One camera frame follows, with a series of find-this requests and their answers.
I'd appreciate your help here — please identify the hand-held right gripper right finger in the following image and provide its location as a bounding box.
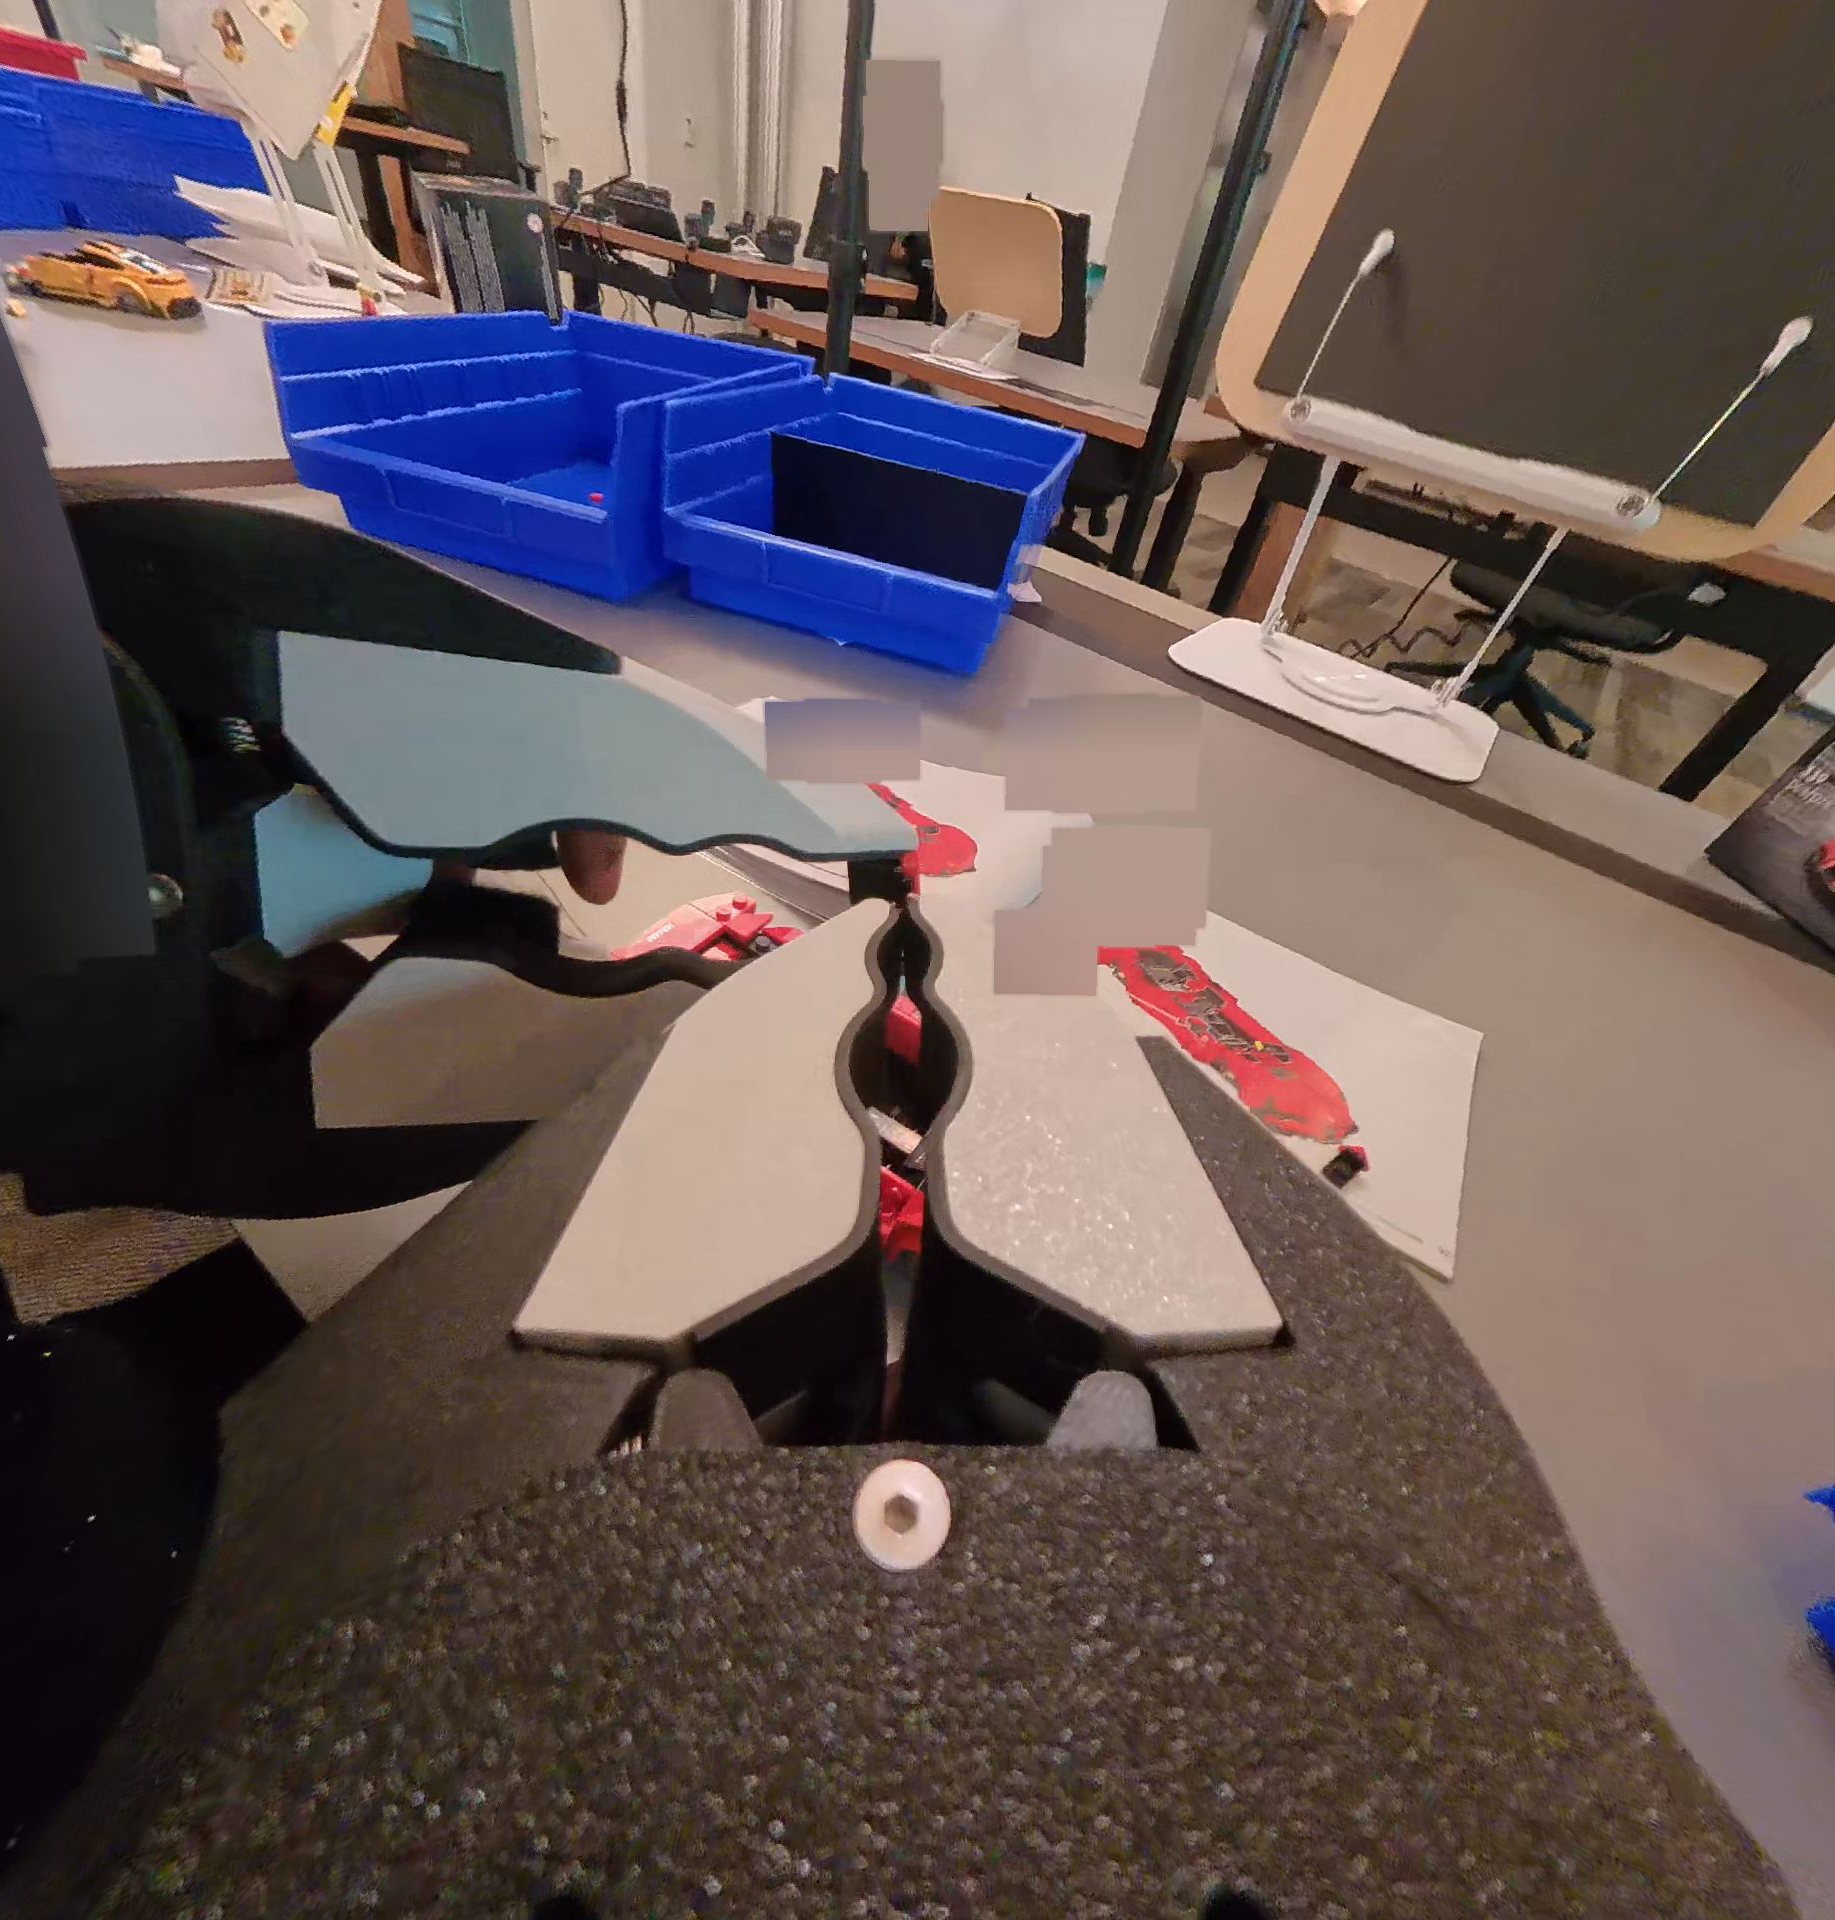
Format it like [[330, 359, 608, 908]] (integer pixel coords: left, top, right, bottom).
[[903, 902, 1294, 1408]]

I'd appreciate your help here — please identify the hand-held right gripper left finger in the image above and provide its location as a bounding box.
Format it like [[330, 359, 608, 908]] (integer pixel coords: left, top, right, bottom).
[[512, 900, 913, 1408]]

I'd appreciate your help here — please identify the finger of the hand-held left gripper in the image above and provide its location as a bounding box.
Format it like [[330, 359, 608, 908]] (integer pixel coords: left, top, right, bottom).
[[309, 899, 741, 1134], [254, 630, 922, 943]]

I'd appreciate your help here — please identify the red lego car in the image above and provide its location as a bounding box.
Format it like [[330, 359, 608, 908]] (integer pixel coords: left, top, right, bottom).
[[611, 892, 942, 1265]]

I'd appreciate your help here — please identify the lego instruction booklet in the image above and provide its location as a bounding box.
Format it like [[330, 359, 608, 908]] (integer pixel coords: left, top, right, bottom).
[[737, 697, 1485, 1282]]

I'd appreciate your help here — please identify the yellow lego car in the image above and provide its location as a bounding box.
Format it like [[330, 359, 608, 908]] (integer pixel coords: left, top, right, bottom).
[[6, 240, 205, 321]]

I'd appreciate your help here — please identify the lego set box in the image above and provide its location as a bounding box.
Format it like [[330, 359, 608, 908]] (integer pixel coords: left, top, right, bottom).
[[1704, 734, 1835, 990]]

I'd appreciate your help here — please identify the black cardboard box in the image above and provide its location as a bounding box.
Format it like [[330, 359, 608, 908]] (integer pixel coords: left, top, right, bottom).
[[411, 169, 566, 320]]

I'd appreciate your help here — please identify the long brown desk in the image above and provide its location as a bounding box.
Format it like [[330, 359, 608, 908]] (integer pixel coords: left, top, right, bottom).
[[548, 201, 1249, 452]]

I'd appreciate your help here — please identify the black tripod pole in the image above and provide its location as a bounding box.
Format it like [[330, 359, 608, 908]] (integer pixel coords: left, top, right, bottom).
[[1143, 0, 1316, 590], [823, 0, 881, 383]]

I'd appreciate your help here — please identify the beige wooden chair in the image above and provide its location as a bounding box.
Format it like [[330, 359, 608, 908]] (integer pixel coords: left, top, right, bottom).
[[929, 186, 1100, 346]]

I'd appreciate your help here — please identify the clear stand with papers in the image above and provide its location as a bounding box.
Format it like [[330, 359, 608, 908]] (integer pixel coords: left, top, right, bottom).
[[152, 0, 395, 289]]

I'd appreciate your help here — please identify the stack of blue bins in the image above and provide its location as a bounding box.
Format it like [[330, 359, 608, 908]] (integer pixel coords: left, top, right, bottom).
[[0, 60, 277, 242]]

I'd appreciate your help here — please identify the black office chair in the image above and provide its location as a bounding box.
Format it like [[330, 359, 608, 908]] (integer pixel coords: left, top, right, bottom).
[[1383, 556, 1736, 758]]

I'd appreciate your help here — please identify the dark board beige rim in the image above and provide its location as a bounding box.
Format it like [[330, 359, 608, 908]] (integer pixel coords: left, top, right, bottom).
[[1213, 0, 1835, 568]]

